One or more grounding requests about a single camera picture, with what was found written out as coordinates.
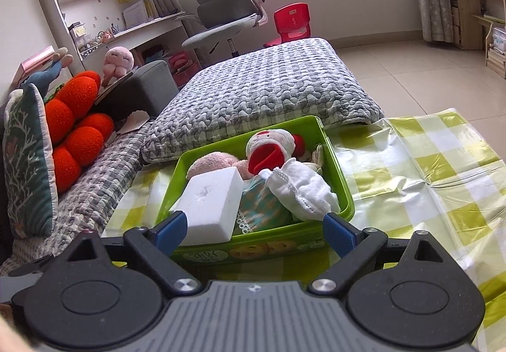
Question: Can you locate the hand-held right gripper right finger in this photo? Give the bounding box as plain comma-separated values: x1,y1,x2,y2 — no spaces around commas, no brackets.
308,213,455,295

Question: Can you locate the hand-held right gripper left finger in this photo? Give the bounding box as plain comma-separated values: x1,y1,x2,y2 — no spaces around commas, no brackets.
59,211,200,295

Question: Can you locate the green plastic box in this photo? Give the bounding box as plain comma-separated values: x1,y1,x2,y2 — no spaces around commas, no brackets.
152,115,355,266

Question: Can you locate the white sponge block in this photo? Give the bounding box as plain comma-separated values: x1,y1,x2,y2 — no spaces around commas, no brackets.
171,166,244,247

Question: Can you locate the white cloth hat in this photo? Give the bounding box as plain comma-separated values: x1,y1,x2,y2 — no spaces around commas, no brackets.
266,158,341,221

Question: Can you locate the pink plush toy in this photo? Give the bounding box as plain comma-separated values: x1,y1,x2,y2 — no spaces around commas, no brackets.
187,151,254,180

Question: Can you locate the rabbit doll with patterned dress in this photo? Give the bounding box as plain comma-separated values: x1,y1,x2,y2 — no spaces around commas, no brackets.
233,144,327,236

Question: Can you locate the red and white plush toy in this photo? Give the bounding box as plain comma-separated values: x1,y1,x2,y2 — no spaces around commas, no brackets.
246,128,306,174

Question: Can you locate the yellow checkered plastic tablecloth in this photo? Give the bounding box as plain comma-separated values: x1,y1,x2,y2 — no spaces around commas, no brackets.
101,109,506,352

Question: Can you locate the white paper fan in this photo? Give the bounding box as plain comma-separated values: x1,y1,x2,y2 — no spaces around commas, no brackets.
116,110,151,135

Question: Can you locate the teal coral print pillow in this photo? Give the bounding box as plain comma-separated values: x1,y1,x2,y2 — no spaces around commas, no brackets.
2,84,59,238

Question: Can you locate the orange plush carrot pillow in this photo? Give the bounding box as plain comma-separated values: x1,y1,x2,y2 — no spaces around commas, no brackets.
43,71,115,194

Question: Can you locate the grey sofa armrest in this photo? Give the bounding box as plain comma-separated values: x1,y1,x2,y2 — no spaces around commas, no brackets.
95,60,179,119

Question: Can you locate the grey quilted cushion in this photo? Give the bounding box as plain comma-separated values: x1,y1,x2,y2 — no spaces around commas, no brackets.
141,37,386,165

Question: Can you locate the red basket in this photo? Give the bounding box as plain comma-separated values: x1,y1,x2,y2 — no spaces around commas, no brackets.
168,52,201,87

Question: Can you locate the pink plush octopus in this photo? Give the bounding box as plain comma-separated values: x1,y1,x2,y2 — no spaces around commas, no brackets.
102,47,135,87

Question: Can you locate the blue plush rabbit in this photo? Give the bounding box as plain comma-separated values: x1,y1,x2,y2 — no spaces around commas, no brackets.
22,47,75,101

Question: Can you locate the red plastic chair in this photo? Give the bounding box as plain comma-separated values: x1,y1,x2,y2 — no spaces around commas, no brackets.
263,3,312,48

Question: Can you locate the pink box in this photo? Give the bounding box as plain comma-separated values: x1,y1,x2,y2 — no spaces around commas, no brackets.
12,45,55,85

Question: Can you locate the white desk with shelves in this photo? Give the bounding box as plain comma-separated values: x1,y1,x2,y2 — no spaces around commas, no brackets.
28,0,188,62

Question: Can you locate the grey office chair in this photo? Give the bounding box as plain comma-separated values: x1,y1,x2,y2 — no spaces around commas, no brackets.
180,0,269,60

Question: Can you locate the small wooden rack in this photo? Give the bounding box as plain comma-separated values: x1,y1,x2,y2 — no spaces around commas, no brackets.
484,22,506,79

